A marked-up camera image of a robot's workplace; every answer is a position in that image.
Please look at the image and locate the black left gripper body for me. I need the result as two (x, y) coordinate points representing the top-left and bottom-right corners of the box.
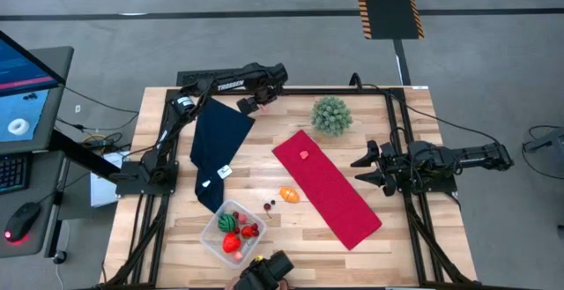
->
(236, 76), (286, 115)

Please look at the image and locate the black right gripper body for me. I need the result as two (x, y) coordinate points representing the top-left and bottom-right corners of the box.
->
(377, 142), (410, 197)

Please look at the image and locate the orange toy fruit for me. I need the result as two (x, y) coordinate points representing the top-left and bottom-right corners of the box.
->
(279, 186), (301, 204)

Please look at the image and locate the green watermelon toy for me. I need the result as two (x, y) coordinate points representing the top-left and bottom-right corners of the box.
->
(217, 212), (238, 234)

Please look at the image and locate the red strawberry toy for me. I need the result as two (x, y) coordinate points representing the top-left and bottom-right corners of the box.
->
(222, 232), (242, 255)

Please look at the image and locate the clear plastic tupperware container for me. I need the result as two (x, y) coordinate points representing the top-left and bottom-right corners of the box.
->
(199, 198), (269, 270)

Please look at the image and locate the red cloth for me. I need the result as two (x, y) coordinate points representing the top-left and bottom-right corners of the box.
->
(271, 129), (383, 251)

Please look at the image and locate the green potted plant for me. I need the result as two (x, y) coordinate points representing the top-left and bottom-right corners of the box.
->
(310, 95), (353, 138)

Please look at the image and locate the navy blue cloth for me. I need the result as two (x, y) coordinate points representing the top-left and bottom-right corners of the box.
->
(189, 96), (256, 214)

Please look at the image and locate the black mat with orange stripes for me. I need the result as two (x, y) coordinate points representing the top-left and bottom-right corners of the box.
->
(353, 0), (425, 41)

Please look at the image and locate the grey side desk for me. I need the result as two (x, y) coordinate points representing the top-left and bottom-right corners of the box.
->
(0, 46), (75, 258)

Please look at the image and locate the computer monitor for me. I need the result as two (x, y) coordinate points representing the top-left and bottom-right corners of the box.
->
(0, 29), (67, 144)

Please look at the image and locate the black keyboard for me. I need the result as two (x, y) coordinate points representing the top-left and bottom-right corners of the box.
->
(0, 152), (31, 194)

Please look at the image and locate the black computer mouse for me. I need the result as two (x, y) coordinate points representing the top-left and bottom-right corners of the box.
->
(3, 201), (42, 242)

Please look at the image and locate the black aluminium table frame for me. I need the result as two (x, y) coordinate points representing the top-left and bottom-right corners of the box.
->
(103, 86), (475, 290)

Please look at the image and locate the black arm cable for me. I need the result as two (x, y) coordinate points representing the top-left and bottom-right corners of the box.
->
(350, 72), (501, 146)

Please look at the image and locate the black handheld camera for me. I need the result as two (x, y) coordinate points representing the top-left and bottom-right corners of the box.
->
(233, 249), (295, 290)

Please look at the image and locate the black floor stand with cables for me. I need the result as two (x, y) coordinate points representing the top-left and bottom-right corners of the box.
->
(522, 124), (564, 181)

